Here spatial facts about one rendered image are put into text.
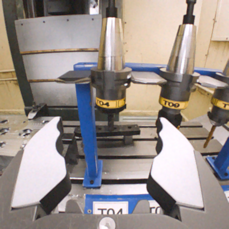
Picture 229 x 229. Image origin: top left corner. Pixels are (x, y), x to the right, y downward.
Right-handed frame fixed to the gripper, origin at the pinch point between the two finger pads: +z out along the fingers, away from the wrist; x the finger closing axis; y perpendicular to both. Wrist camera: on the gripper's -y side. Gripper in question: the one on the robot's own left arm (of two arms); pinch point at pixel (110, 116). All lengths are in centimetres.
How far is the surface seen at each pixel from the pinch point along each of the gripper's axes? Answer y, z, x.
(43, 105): 20, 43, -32
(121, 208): 25.1, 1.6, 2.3
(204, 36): -16, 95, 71
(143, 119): 63, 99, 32
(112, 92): 0.3, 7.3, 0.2
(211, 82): -1.8, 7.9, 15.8
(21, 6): -26, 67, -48
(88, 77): -1.8, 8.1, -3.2
